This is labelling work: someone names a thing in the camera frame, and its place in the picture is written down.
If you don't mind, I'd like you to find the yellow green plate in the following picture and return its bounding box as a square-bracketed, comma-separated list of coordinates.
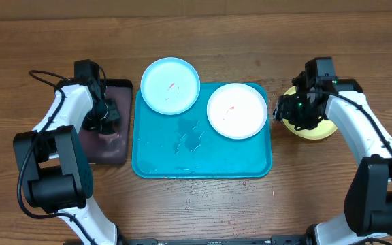
[281, 85, 338, 141]

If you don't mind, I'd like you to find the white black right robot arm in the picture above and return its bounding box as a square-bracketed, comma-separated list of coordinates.
[274, 57, 392, 244]

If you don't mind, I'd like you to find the white plate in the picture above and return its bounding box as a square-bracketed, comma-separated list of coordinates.
[207, 83, 267, 140]

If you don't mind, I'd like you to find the pink cleaning sponge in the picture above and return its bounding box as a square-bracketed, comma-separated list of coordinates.
[98, 133, 119, 140]

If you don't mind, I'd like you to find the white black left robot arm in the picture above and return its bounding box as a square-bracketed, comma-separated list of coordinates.
[13, 60, 125, 244]

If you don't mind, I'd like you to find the black water tray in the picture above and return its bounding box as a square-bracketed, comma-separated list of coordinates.
[78, 79, 133, 165]

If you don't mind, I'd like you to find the light blue plate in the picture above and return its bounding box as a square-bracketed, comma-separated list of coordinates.
[140, 57, 201, 115]

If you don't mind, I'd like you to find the teal serving tray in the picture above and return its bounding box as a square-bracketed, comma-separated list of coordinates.
[131, 83, 272, 178]

